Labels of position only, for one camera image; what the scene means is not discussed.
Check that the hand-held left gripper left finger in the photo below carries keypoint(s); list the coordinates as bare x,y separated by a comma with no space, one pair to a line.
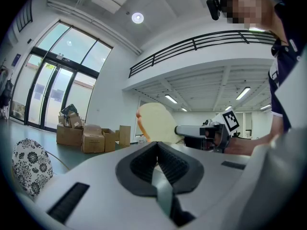
141,169

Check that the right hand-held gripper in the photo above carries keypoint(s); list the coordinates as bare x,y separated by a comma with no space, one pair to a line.
221,132

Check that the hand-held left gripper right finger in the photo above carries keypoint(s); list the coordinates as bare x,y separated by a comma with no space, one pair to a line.
177,168

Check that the slice of white bread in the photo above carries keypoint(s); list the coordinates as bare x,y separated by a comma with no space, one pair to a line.
157,122

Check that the black floral white plate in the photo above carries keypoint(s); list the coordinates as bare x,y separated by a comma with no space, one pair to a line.
31,166

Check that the person's right forearm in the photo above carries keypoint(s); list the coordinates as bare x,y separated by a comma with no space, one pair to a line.
249,146

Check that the long fluorescent ceiling light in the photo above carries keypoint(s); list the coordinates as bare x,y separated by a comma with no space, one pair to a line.
170,98
242,93

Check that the tall narrow cardboard box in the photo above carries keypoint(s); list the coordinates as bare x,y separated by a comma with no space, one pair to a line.
125,136

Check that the open empty cardboard box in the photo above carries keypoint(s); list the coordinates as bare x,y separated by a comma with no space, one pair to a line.
109,139

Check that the wide closed cardboard box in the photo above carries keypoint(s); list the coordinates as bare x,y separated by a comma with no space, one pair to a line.
93,140

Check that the open cardboard box with clutter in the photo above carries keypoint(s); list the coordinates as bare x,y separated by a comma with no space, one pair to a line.
69,134

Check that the black metal railing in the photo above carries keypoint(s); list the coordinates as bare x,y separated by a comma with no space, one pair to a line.
196,45

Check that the person's dark polo shirt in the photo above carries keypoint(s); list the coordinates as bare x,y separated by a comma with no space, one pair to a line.
286,63

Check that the round ceiling light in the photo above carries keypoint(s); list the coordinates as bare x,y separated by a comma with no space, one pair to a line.
137,17

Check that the black framed glass door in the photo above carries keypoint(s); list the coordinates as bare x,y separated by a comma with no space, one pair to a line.
55,80

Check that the person's head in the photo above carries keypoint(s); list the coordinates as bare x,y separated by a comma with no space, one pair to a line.
249,7

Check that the coat rack with dark clothes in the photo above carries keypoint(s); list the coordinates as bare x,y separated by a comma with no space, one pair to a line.
6,92

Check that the black head camera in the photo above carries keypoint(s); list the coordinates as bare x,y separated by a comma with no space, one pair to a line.
214,7

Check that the blue wall sign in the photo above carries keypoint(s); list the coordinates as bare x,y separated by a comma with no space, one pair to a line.
16,59

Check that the black wall grille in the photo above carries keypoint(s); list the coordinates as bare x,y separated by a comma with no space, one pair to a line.
24,15

